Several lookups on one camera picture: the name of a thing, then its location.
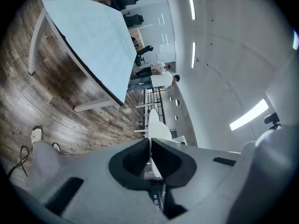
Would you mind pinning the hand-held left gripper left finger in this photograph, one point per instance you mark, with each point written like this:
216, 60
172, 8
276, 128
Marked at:
93, 171

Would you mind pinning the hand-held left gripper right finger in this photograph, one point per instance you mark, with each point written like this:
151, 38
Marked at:
205, 171

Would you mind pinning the table with light blue cloth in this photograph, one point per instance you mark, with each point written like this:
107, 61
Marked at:
32, 59

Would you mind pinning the person's white slipper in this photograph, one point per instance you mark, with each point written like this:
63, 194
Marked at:
37, 135
56, 146

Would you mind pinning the person's grey trouser leg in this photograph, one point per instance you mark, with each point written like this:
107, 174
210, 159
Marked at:
44, 162

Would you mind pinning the white round plate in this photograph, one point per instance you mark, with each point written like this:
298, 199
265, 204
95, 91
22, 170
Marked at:
158, 127

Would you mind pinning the long ceiling light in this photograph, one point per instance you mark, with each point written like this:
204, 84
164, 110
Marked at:
193, 55
191, 4
295, 39
248, 115

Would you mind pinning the black metal rack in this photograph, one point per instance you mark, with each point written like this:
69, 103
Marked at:
160, 101

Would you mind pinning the pale green checked tablecloth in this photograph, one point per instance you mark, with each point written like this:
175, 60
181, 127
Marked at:
93, 43

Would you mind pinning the round wooden table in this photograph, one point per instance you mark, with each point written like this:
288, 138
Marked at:
137, 35

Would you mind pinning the black camera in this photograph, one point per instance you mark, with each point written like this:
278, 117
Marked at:
272, 119

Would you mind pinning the white metal desk frame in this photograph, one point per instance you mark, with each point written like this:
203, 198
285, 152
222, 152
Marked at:
146, 105

